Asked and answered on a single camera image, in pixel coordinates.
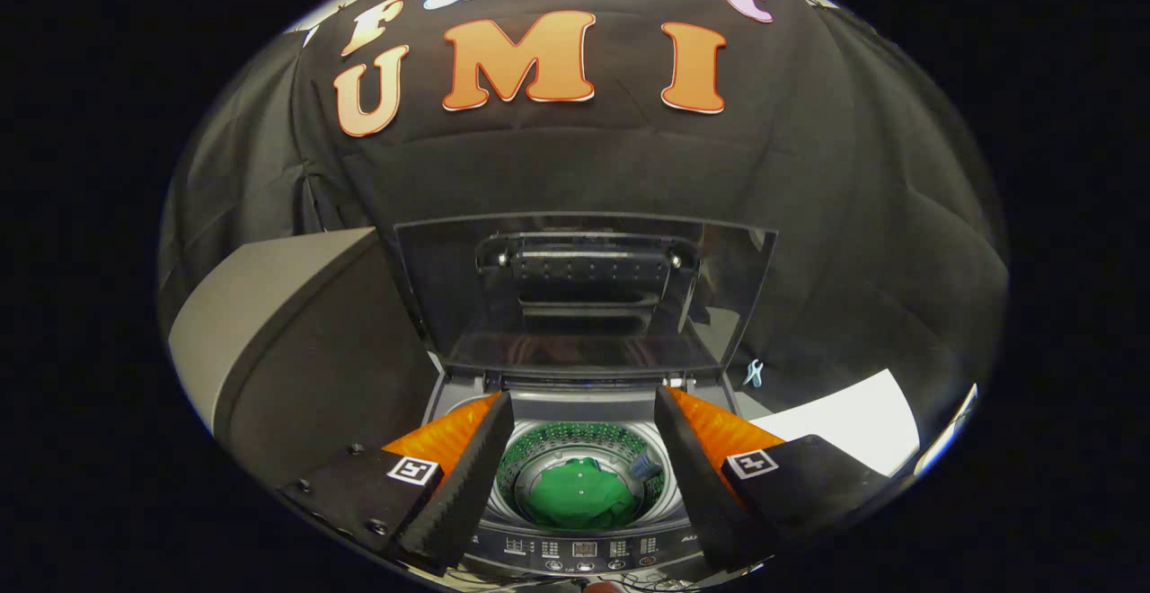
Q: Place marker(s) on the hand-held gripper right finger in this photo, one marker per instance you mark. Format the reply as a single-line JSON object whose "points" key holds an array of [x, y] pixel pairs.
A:
{"points": [[705, 485]]}

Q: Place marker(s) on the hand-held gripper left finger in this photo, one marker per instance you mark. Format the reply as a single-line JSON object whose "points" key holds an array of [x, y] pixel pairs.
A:
{"points": [[467, 485]]}

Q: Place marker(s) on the green polo shirt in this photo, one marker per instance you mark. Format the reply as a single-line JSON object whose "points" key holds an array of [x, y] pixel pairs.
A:
{"points": [[579, 494]]}

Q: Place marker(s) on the grey washing machine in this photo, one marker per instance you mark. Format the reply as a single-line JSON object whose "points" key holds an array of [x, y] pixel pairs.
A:
{"points": [[584, 548]]}

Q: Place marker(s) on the dark washing machine lid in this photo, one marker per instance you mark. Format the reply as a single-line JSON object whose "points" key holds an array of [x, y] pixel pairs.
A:
{"points": [[584, 305]]}

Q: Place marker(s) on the light blue clip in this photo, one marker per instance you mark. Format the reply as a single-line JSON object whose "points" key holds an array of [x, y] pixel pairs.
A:
{"points": [[753, 374]]}

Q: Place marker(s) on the grey cabinet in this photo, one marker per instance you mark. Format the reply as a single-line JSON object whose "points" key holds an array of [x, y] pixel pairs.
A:
{"points": [[296, 377]]}

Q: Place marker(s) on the white low table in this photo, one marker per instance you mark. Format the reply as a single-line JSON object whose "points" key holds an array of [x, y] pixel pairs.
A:
{"points": [[948, 431]]}

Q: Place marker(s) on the black backdrop cloth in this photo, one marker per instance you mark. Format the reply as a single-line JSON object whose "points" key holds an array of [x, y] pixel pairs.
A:
{"points": [[809, 216]]}

